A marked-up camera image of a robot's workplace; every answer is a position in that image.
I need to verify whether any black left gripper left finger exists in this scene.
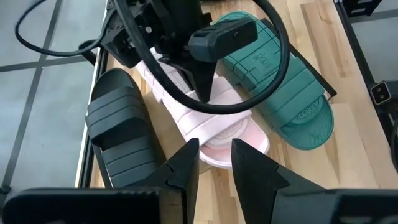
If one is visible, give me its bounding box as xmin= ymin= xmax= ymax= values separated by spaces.
xmin=1 ymin=138 xmax=200 ymax=224

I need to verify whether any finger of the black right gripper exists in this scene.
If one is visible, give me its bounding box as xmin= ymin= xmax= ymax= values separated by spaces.
xmin=169 ymin=61 xmax=218 ymax=103

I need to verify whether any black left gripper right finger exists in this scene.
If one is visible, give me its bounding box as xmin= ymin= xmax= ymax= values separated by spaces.
xmin=231 ymin=138 xmax=398 ymax=224

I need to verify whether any pink rubber slide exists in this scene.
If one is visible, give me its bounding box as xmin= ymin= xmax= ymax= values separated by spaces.
xmin=135 ymin=46 xmax=271 ymax=170

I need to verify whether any black rubber slide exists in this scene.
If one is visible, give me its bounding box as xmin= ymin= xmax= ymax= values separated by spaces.
xmin=85 ymin=67 xmax=167 ymax=189

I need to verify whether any green rubber slide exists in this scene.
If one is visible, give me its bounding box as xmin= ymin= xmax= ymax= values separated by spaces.
xmin=216 ymin=11 xmax=335 ymax=151

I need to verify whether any black table clamp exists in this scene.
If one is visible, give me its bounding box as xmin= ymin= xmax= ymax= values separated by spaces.
xmin=79 ymin=40 xmax=97 ymax=66

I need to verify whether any dark grey wrist camera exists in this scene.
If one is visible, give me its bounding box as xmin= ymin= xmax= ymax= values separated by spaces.
xmin=188 ymin=20 xmax=259 ymax=63

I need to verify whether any wooden shelf with black frame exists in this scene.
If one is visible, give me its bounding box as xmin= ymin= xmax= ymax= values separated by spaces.
xmin=88 ymin=0 xmax=338 ymax=190

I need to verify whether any thin black cable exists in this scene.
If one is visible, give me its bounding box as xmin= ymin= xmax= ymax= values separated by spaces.
xmin=14 ymin=0 xmax=113 ymax=58

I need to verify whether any small grey camera box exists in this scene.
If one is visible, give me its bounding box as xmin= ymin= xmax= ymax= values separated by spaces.
xmin=369 ymin=80 xmax=398 ymax=106

